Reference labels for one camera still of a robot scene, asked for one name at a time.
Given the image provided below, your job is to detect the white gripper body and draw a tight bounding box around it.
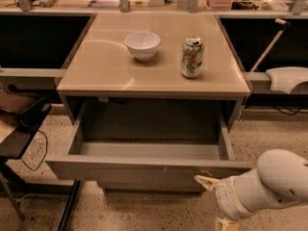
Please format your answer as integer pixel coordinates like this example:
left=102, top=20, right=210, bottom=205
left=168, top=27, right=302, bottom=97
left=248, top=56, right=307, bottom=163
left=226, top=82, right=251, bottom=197
left=216, top=176, right=253, bottom=220

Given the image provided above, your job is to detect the beige top cabinet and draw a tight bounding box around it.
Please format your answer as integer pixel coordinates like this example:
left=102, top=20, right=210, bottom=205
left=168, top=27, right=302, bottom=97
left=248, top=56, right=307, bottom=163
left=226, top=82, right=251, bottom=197
left=54, top=11, right=253, bottom=133

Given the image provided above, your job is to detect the black side stand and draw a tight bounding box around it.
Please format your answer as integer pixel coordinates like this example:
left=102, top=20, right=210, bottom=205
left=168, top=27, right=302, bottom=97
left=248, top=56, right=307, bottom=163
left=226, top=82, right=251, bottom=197
left=0, top=84, right=52, bottom=221

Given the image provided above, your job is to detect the green white soda can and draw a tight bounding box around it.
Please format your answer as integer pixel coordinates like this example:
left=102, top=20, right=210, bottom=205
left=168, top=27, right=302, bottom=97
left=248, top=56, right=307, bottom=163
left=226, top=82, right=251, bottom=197
left=181, top=37, right=204, bottom=78

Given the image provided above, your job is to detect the white ceramic bowl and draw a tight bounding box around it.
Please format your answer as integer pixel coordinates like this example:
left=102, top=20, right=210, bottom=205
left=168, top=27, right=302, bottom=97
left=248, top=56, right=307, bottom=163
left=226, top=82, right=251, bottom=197
left=124, top=32, right=161, bottom=61

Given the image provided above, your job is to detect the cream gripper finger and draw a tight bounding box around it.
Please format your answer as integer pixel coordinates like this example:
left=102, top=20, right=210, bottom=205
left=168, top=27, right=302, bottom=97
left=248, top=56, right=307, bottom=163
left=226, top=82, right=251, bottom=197
left=193, top=175, right=220, bottom=192
left=215, top=218, right=240, bottom=231

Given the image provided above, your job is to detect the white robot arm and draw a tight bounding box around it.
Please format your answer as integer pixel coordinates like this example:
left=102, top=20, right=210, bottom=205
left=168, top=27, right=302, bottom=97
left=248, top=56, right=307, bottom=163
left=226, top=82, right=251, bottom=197
left=194, top=149, right=308, bottom=221

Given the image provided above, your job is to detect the white curved plastic cover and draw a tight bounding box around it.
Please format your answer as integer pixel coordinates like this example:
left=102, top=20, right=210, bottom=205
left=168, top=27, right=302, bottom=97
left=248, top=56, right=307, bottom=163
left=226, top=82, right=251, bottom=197
left=266, top=66, right=308, bottom=94

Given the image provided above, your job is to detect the black cable on floor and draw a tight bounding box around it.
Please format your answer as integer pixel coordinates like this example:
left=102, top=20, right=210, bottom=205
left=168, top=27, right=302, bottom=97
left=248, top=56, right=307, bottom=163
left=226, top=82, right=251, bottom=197
left=19, top=129, right=49, bottom=172

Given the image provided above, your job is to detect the white rod with tip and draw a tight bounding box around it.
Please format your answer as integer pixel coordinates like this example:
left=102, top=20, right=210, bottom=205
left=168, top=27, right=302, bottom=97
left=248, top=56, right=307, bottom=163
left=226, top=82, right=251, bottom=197
left=250, top=18, right=291, bottom=72

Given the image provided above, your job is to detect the grey top drawer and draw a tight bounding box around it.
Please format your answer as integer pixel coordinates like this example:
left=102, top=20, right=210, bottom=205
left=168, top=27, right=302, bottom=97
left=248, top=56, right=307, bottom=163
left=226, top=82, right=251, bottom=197
left=46, top=98, right=251, bottom=193

